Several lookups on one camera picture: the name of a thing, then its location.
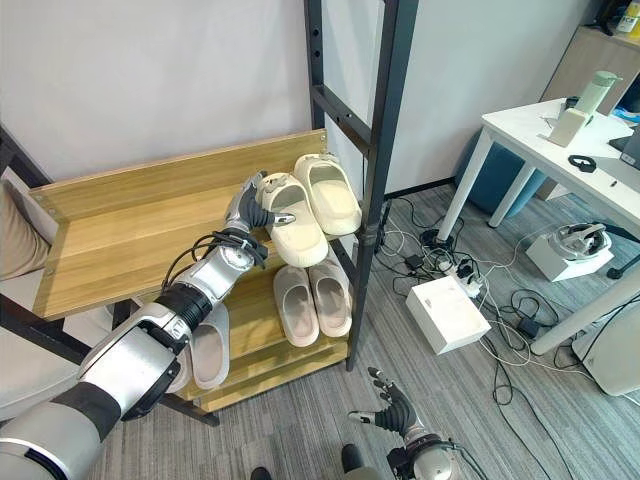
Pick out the pale green water bottle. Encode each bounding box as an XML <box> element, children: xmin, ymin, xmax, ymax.
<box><xmin>575</xmin><ymin>70</ymin><xmax>625</xmax><ymax>124</ymax></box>

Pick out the blue pouf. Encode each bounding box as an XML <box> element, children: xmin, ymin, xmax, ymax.
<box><xmin>453</xmin><ymin>132</ymin><xmax>545</xmax><ymax>219</ymax></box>

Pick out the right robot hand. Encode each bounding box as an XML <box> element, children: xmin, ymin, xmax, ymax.
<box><xmin>348</xmin><ymin>367</ymin><xmax>426</xmax><ymax>434</ymax></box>

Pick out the light grey slipper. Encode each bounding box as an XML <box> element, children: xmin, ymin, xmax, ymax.
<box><xmin>164</xmin><ymin>304</ymin><xmax>231</xmax><ymax>395</ymax></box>

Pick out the white vr headset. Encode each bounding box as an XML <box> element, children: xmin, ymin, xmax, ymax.
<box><xmin>548</xmin><ymin>222</ymin><xmax>614</xmax><ymax>262</ymax></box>

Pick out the black cable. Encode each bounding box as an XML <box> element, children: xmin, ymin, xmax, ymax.
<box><xmin>492</xmin><ymin>344</ymin><xmax>574</xmax><ymax>480</ymax></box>

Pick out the beige pink slipper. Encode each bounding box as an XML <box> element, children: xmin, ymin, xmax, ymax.
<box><xmin>308</xmin><ymin>259</ymin><xmax>353</xmax><ymax>338</ymax></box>
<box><xmin>272</xmin><ymin>265</ymin><xmax>321</xmax><ymax>347</ymax></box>

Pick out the cream phone stand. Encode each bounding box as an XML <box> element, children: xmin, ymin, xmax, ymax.
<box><xmin>538</xmin><ymin>107</ymin><xmax>589</xmax><ymax>147</ymax></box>

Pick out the black metal frame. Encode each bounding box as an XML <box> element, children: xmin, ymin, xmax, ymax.
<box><xmin>303</xmin><ymin>0</ymin><xmax>419</xmax><ymax>372</ymax></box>

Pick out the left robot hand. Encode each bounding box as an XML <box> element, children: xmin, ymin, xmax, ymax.
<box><xmin>224</xmin><ymin>171</ymin><xmax>296</xmax><ymax>234</ymax></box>

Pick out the wooden shoe rack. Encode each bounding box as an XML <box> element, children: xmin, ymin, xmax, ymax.
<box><xmin>27</xmin><ymin>128</ymin><xmax>362</xmax><ymax>414</ymax></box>

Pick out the cream slipper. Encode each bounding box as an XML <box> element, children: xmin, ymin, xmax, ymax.
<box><xmin>254</xmin><ymin>171</ymin><xmax>330</xmax><ymax>266</ymax></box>
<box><xmin>293</xmin><ymin>153</ymin><xmax>363</xmax><ymax>236</ymax></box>

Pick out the white table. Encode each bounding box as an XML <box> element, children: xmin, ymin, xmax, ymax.
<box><xmin>436</xmin><ymin>97</ymin><xmax>640</xmax><ymax>356</ymax></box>

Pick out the white power strip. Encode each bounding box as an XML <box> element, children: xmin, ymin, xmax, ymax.
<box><xmin>448</xmin><ymin>263</ymin><xmax>486</xmax><ymax>300</ymax></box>

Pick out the wooden cabinet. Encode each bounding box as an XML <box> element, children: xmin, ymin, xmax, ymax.
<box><xmin>539</xmin><ymin>24</ymin><xmax>640</xmax><ymax>117</ymax></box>

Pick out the black chair base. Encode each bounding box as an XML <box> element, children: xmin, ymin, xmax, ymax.
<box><xmin>605</xmin><ymin>224</ymin><xmax>640</xmax><ymax>280</ymax></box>

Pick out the white box with headset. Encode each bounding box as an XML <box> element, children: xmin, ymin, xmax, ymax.
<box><xmin>524</xmin><ymin>230</ymin><xmax>615</xmax><ymax>283</ymax></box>

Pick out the white cardboard box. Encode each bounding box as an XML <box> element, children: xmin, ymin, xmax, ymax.
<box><xmin>405</xmin><ymin>277</ymin><xmax>492</xmax><ymax>357</ymax></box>

